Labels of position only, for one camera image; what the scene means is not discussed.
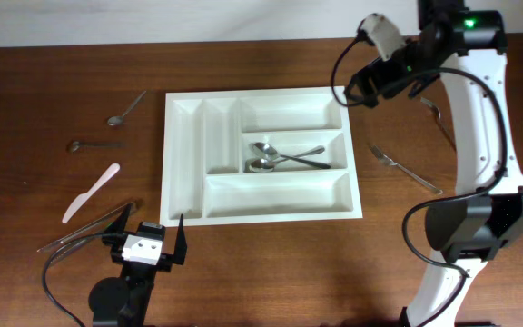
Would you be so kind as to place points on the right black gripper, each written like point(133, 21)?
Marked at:
point(366, 84)

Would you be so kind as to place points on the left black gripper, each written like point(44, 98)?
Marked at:
point(167, 262)

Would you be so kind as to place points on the steel fork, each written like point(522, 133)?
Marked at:
point(385, 160)
point(437, 113)

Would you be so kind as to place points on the steel tablespoon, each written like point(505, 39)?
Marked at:
point(273, 152)
point(261, 165)

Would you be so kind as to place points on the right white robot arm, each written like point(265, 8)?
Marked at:
point(467, 51)

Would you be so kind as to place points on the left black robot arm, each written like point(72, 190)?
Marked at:
point(124, 300)

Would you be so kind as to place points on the pink plastic knife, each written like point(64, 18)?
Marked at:
point(82, 198)

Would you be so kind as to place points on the long steel tongs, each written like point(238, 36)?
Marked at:
point(95, 225)

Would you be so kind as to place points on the small dark teaspoon lower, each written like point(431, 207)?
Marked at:
point(77, 145)

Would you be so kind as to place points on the small steel teaspoon upper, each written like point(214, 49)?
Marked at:
point(117, 120)

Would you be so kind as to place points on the white plastic cutlery tray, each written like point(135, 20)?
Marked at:
point(258, 156)

